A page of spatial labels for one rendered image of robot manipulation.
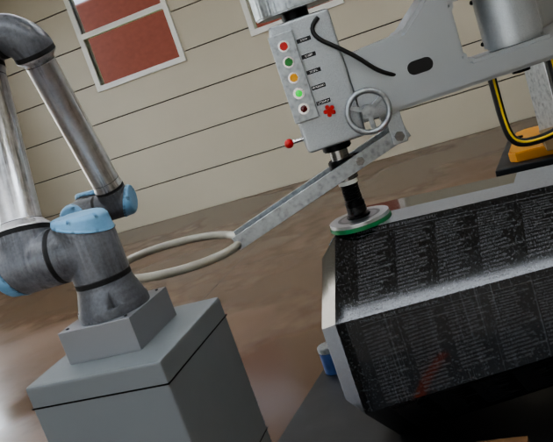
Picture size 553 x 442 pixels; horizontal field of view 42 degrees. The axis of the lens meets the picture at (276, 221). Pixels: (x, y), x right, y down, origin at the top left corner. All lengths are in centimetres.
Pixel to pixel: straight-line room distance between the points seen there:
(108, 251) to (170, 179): 783
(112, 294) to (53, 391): 28
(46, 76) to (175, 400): 94
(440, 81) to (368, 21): 629
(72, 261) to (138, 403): 39
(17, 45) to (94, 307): 72
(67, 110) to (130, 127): 768
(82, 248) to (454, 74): 129
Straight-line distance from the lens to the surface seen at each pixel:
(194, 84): 930
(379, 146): 242
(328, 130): 235
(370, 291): 233
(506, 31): 248
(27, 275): 193
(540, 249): 224
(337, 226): 245
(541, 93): 318
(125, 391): 179
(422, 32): 239
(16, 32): 206
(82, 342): 191
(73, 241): 185
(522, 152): 304
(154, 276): 232
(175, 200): 972
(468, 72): 242
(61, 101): 209
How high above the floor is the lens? 138
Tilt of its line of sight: 11 degrees down
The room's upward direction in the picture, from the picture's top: 19 degrees counter-clockwise
